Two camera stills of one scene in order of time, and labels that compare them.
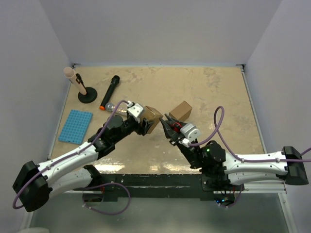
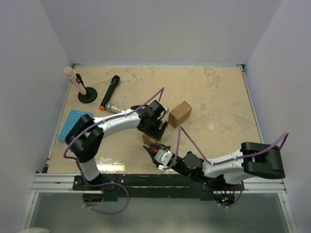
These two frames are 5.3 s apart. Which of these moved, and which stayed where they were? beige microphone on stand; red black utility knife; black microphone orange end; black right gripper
Moved: black right gripper; red black utility knife
Stayed: beige microphone on stand; black microphone orange end
